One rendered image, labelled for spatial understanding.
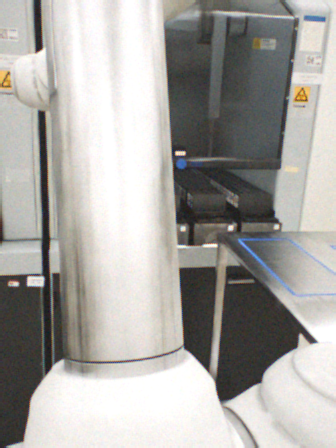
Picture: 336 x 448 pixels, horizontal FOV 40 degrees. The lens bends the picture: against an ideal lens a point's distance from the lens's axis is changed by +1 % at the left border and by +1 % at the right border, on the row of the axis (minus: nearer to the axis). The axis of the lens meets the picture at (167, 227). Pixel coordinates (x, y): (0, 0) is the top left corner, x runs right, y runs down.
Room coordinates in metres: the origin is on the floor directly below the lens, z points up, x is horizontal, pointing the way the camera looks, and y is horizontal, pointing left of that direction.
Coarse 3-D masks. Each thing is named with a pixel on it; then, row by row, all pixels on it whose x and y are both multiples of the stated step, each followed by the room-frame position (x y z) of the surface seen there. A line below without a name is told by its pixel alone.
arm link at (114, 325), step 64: (64, 0) 0.39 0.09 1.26; (128, 0) 0.39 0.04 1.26; (64, 64) 0.38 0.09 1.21; (128, 64) 0.37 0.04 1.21; (64, 128) 0.36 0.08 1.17; (128, 128) 0.36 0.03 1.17; (64, 192) 0.35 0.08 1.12; (128, 192) 0.34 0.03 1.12; (64, 256) 0.34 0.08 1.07; (128, 256) 0.32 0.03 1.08; (64, 320) 0.33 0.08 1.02; (128, 320) 0.31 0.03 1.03; (64, 384) 0.29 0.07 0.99; (128, 384) 0.28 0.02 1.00; (192, 384) 0.30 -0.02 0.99
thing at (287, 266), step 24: (240, 240) 1.16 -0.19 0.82; (264, 240) 1.17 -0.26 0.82; (288, 240) 1.18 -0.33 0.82; (312, 240) 1.19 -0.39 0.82; (216, 264) 1.21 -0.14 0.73; (240, 264) 1.02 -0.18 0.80; (264, 264) 0.99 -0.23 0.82; (288, 264) 1.00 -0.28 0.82; (312, 264) 1.01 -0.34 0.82; (216, 288) 1.20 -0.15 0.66; (264, 288) 0.88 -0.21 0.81; (288, 288) 0.86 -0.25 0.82; (312, 288) 0.87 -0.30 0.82; (216, 312) 1.20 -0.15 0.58; (288, 312) 0.77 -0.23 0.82; (312, 312) 0.76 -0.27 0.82; (216, 336) 1.20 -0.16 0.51; (312, 336) 0.68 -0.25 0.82; (216, 360) 1.20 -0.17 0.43
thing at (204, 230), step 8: (184, 208) 1.50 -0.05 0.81; (184, 216) 1.45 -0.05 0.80; (192, 216) 1.40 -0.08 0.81; (216, 216) 1.38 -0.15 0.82; (192, 224) 1.36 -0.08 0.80; (200, 224) 1.34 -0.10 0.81; (208, 224) 1.34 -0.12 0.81; (216, 224) 1.35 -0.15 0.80; (224, 224) 1.36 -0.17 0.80; (232, 224) 1.36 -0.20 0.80; (192, 232) 1.35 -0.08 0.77; (200, 232) 1.34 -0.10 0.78; (208, 232) 1.34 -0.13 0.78; (216, 232) 1.35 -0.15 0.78; (200, 240) 1.34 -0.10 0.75; (208, 240) 1.34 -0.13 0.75; (216, 240) 1.35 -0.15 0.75; (208, 248) 1.30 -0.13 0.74
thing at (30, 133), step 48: (0, 0) 1.30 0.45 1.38; (0, 48) 1.30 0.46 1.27; (0, 96) 1.30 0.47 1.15; (0, 144) 1.29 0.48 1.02; (0, 192) 1.30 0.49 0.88; (0, 240) 1.30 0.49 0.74; (48, 240) 1.86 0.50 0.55; (0, 288) 1.20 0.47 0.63; (48, 288) 1.69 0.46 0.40; (0, 336) 1.20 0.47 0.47; (48, 336) 1.65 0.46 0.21; (0, 384) 1.20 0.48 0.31; (0, 432) 1.20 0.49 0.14
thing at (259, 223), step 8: (232, 216) 1.45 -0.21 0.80; (256, 216) 1.41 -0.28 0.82; (264, 216) 1.48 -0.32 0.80; (272, 216) 1.43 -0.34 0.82; (240, 224) 1.38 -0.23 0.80; (248, 224) 1.37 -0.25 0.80; (256, 224) 1.38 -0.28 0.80; (264, 224) 1.39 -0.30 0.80; (272, 224) 1.39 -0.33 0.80; (280, 224) 1.40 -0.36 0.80
